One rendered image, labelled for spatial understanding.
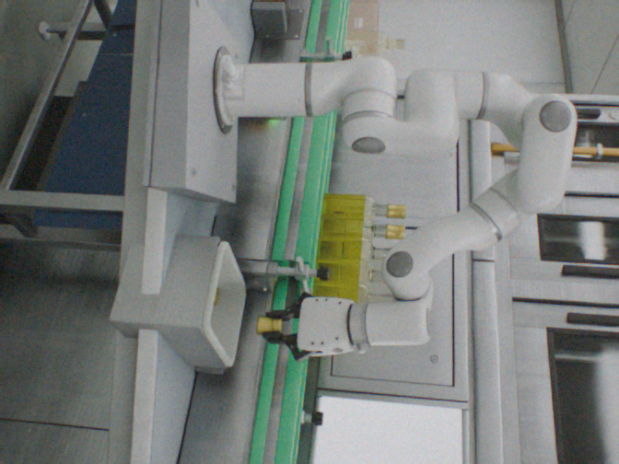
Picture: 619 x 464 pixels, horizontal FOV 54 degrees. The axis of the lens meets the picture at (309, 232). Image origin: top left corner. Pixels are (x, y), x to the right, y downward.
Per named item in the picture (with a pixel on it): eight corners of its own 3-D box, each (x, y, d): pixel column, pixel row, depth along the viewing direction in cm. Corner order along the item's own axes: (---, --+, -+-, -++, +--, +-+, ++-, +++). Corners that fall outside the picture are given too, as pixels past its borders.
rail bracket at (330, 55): (298, 65, 153) (351, 67, 151) (296, 43, 146) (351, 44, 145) (300, 54, 155) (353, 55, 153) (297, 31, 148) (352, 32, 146)
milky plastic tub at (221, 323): (190, 366, 118) (233, 370, 117) (155, 325, 99) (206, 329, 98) (206, 285, 127) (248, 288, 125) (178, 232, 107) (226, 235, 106)
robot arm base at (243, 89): (208, 109, 102) (300, 109, 100) (212, 37, 103) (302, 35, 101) (230, 133, 117) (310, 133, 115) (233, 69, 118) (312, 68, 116)
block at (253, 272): (240, 293, 131) (273, 295, 130) (232, 273, 123) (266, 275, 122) (243, 278, 133) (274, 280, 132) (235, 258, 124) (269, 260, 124)
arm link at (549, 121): (437, 171, 112) (457, 161, 98) (527, 99, 112) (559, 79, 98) (493, 239, 112) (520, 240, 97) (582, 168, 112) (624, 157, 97)
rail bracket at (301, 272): (274, 297, 132) (331, 302, 130) (262, 263, 117) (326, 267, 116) (275, 285, 133) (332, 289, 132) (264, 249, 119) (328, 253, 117)
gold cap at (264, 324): (255, 330, 112) (278, 332, 111) (258, 313, 113) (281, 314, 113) (258, 337, 115) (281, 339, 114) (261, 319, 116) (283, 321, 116)
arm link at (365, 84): (311, 79, 116) (396, 78, 114) (308, 139, 111) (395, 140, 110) (307, 47, 107) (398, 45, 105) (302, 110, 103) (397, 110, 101)
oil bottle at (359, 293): (275, 308, 138) (369, 316, 135) (273, 299, 133) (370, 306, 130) (279, 286, 141) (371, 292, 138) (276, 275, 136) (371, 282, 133)
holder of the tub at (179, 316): (194, 374, 123) (231, 377, 122) (153, 324, 99) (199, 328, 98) (210, 295, 131) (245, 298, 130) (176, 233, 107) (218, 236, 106)
